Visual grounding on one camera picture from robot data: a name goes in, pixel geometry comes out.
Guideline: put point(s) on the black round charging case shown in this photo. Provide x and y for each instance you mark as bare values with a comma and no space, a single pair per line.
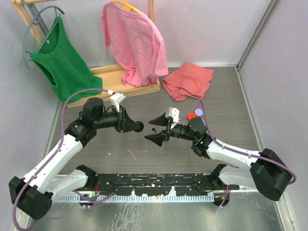
140,126

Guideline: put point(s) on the yellow hanger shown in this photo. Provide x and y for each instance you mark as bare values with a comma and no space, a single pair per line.
126,6

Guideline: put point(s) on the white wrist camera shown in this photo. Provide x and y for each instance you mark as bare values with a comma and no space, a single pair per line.
116,100
172,115

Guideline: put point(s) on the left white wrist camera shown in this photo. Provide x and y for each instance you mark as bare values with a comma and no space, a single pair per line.
116,100

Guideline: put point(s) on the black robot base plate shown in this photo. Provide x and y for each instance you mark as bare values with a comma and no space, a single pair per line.
189,184

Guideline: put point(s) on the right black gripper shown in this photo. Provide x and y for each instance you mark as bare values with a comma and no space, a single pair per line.
158,138

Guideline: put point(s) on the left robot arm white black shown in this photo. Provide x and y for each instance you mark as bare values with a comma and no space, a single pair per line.
35,192

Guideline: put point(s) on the wooden clothes rack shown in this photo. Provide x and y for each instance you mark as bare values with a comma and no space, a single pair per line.
110,75

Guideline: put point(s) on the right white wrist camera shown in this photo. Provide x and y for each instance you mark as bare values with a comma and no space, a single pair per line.
172,115

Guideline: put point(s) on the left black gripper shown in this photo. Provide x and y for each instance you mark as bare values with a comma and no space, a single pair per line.
125,124

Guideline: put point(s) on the pink t-shirt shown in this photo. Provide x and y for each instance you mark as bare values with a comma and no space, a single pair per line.
135,43

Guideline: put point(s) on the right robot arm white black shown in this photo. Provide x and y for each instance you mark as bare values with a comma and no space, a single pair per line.
263,171

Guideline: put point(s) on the lilac earbud charging case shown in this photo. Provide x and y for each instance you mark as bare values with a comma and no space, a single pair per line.
198,112

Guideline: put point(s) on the coral folded cloth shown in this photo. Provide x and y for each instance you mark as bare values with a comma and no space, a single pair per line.
189,80

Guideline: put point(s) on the orange round charging case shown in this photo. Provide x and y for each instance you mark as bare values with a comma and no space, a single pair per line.
191,116

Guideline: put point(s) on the green tank top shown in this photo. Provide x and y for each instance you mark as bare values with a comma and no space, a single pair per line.
63,67

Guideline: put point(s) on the white slotted cable duct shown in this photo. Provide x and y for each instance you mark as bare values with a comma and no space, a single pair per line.
171,198

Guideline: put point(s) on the aluminium corner post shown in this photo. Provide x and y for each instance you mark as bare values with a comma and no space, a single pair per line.
257,32

